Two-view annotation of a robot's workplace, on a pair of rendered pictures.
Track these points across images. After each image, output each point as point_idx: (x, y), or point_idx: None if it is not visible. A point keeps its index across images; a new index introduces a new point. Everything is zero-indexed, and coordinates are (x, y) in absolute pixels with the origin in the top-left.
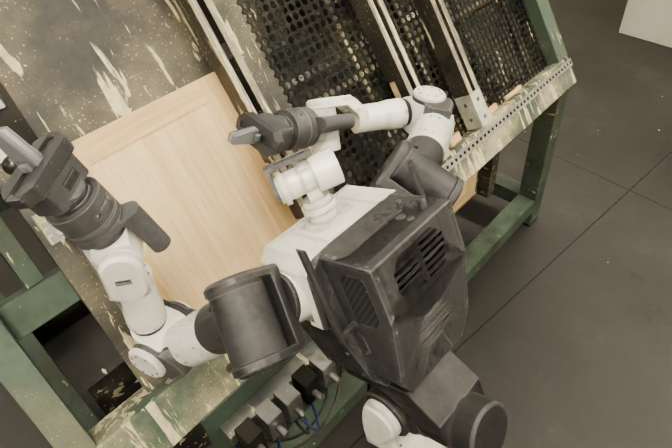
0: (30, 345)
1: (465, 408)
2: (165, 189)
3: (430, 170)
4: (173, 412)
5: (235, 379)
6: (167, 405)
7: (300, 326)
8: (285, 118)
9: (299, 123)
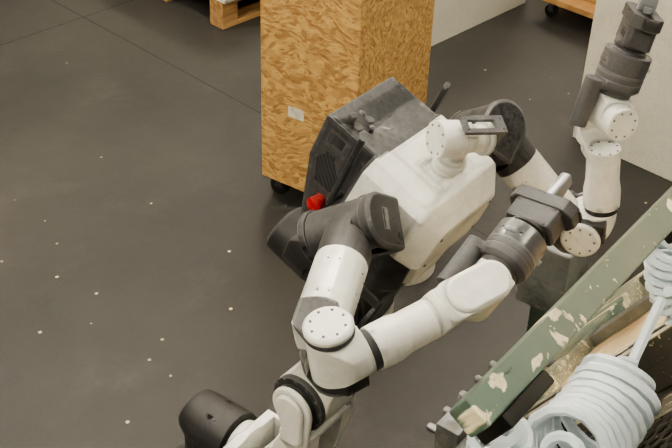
0: None
1: None
2: None
3: (337, 204)
4: (589, 324)
5: (543, 369)
6: (596, 319)
7: None
8: (520, 217)
9: (501, 220)
